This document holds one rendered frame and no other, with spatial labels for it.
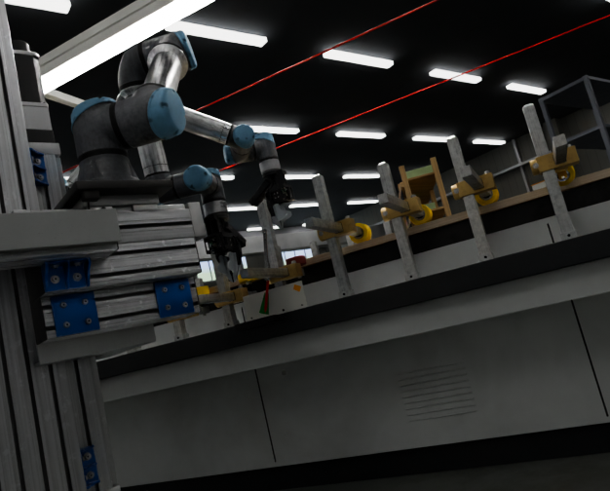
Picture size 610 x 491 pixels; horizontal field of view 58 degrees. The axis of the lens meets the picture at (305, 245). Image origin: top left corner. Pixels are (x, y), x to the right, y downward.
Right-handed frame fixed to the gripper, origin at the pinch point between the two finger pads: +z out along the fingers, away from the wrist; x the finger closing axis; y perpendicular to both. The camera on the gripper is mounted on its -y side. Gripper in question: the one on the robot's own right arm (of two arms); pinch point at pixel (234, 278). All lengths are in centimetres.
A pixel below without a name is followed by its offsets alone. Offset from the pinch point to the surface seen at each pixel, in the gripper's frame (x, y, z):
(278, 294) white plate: -5.2, -36.3, 5.6
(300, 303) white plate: 3.0, -36.3, 10.9
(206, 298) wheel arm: -23.9, -17.0, 1.7
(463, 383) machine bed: 48, -59, 52
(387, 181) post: 46, -37, -22
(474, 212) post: 71, -37, -3
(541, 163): 94, -37, -12
